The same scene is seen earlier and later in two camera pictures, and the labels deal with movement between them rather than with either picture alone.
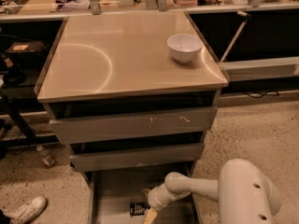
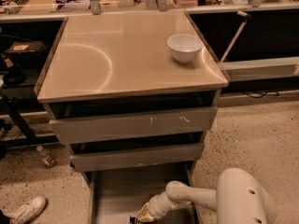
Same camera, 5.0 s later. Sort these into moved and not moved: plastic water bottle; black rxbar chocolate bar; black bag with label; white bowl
Moved: black rxbar chocolate bar
Not moved: black bag with label; plastic water bottle; white bowl
